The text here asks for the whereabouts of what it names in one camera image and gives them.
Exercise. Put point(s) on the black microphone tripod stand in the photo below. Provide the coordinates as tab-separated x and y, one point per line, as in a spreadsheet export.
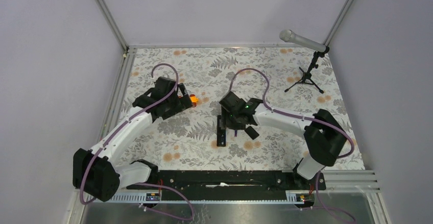
306	75

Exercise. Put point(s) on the floral patterned table mat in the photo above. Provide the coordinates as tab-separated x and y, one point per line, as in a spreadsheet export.
188	140

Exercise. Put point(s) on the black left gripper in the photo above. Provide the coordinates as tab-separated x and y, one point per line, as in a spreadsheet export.
183	103

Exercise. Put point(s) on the grey microphone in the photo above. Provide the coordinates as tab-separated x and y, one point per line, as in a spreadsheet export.
289	36

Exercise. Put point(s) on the white slotted cable duct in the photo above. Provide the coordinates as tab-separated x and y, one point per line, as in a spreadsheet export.
209	196

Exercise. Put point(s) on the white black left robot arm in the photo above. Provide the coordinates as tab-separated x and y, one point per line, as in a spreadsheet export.
95	171

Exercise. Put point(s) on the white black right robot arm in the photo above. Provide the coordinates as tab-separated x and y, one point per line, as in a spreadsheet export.
323	135

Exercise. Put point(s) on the black remote control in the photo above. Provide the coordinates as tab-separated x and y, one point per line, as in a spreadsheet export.
221	136

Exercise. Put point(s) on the black remote battery cover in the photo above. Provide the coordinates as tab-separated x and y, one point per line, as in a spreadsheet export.
251	132

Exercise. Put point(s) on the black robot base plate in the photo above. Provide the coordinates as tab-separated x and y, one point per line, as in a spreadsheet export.
180	181

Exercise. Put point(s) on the yellow red toy car block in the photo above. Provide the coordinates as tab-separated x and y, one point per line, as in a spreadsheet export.
193	98

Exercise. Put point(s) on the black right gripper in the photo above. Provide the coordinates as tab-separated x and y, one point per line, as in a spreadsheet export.
226	122

